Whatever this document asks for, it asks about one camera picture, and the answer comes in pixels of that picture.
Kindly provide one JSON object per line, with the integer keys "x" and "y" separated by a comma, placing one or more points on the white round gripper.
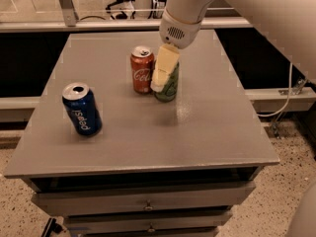
{"x": 179, "y": 33}

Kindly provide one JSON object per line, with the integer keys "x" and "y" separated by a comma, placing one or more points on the green soda can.
{"x": 169, "y": 91}

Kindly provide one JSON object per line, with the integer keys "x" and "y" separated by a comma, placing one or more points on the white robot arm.
{"x": 280, "y": 28}

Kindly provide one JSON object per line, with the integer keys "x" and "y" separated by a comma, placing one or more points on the red coke can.
{"x": 141, "y": 61}

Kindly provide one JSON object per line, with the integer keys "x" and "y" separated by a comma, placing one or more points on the blue pepsi can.
{"x": 79, "y": 102}

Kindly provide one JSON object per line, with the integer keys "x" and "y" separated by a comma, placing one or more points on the grey drawer cabinet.
{"x": 208, "y": 134}

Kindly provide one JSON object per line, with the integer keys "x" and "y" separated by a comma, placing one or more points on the lower grey drawer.
{"x": 147, "y": 221}

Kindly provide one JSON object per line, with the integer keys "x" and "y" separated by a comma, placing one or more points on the grey drawer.
{"x": 143, "y": 199}
{"x": 147, "y": 221}

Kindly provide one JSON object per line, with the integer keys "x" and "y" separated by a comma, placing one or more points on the upper grey drawer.
{"x": 143, "y": 199}

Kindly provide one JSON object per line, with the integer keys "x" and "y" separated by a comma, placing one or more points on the metal railing frame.
{"x": 30, "y": 16}

